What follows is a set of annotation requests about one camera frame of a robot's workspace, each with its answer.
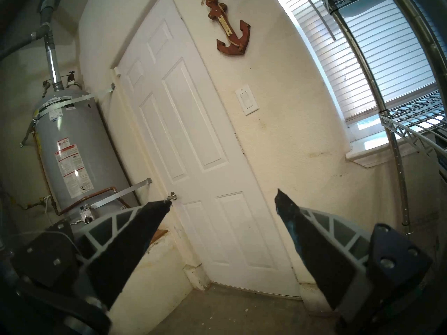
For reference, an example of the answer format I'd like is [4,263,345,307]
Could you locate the white window sill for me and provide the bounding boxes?
[346,139,398,167]

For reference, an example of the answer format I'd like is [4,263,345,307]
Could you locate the window with white blinds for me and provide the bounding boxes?
[269,0,439,124]

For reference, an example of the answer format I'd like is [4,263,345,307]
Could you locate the brown anchor wall thermometer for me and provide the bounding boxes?
[201,0,252,56]

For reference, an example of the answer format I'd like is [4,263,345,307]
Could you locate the white panel door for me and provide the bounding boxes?
[115,0,302,298]

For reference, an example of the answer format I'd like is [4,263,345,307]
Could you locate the grey metal flue pipe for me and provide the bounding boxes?
[0,0,65,92]

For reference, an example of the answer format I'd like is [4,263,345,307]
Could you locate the white light switch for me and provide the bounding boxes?
[235,84,260,116]

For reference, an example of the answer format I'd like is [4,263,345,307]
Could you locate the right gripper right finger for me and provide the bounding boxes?
[275,189,433,324]

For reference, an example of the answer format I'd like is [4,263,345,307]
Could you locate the chrome wire shelf rack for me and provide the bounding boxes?
[313,0,447,233]

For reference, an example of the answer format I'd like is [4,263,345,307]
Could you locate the grey water heater tank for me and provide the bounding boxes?
[32,90,140,230]

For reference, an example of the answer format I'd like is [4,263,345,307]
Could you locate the yellow gas line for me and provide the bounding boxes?
[7,195,53,213]

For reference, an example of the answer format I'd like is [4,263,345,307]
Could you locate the copper pipe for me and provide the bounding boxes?
[59,187,117,213]

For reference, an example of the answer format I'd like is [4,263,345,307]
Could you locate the galvanized metal strap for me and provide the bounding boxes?
[21,83,116,148]
[59,178,153,213]

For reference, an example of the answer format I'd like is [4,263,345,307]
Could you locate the white heater cable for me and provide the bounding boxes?
[38,195,53,216]

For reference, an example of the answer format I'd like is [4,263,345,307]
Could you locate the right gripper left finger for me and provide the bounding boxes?
[10,200,172,310]

